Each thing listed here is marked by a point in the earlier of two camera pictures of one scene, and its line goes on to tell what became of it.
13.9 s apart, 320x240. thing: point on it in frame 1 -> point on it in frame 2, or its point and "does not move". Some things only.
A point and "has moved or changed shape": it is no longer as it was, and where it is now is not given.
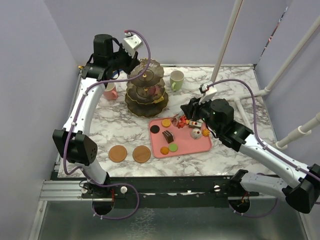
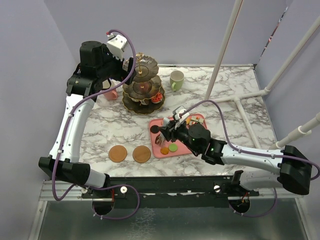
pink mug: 111,92 does not move
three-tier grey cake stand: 145,96 has moved or changed shape
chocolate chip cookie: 164,150 does not move
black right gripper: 192,108 -> 169,132
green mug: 176,79 does not move
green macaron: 173,147 does not move
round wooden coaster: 117,153 does not move
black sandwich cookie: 154,129 does not move
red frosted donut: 182,121 has moved or changed shape
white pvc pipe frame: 284,70 does not move
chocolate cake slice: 168,136 has moved or changed shape
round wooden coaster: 141,154 does not move
